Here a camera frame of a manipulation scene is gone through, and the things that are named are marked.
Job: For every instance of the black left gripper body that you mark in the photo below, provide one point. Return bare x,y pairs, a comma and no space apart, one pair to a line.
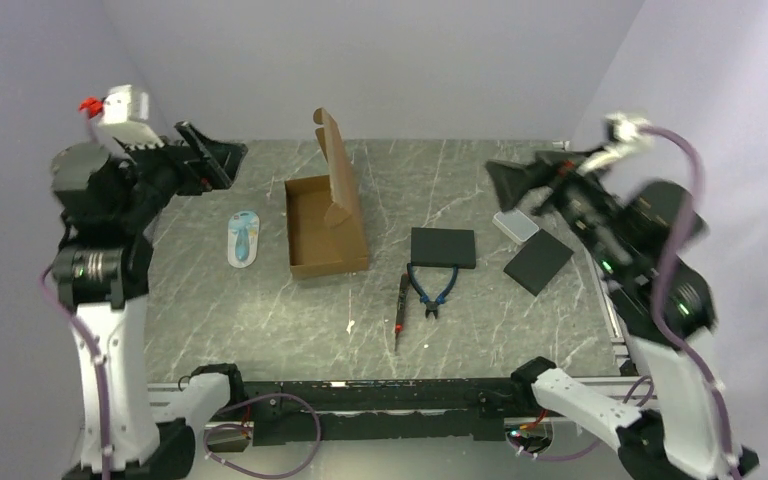
160,171

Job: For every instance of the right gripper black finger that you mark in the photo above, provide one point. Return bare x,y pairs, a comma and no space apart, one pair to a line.
561,161
513,181

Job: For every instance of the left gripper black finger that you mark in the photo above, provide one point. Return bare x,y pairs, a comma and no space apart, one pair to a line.
218,162
185,130

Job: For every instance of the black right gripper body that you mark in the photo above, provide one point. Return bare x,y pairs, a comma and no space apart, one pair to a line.
591,208

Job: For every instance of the blue white blister pack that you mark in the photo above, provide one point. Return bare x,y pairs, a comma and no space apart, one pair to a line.
242,240

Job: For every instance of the brown cardboard express box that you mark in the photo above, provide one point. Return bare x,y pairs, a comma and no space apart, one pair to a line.
325,227

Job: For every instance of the red utility knife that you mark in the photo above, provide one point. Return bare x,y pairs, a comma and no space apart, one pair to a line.
404,287

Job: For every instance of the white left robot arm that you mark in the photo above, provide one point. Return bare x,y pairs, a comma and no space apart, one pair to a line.
100,276

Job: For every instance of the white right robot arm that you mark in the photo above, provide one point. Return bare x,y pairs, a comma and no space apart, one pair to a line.
668,313

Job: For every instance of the small grey white box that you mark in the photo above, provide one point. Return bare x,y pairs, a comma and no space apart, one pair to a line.
516,225

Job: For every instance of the black flat pad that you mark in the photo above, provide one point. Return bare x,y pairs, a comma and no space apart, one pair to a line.
538,261
443,248

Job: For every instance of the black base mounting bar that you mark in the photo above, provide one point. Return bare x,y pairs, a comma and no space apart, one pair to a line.
377,411

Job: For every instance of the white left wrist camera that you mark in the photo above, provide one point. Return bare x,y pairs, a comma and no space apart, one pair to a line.
124,115

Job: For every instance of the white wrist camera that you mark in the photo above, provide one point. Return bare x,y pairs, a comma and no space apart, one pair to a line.
124,115
627,135

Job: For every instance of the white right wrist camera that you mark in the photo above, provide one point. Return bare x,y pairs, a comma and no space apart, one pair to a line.
627,135

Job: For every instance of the aluminium rail frame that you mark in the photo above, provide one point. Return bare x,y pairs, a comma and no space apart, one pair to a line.
101,278

